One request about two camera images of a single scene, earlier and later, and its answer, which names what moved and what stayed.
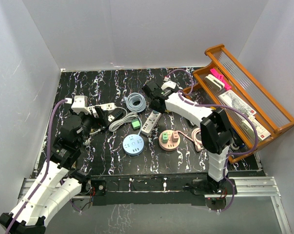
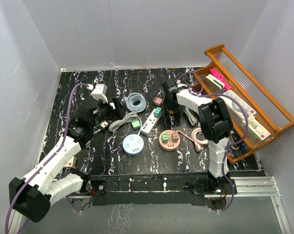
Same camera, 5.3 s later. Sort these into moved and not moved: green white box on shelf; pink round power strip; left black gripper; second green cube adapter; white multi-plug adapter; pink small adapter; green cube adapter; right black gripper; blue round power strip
Moved: right black gripper; left black gripper; white multi-plug adapter
Not moved: pink round power strip; green white box on shelf; second green cube adapter; blue round power strip; green cube adapter; pink small adapter
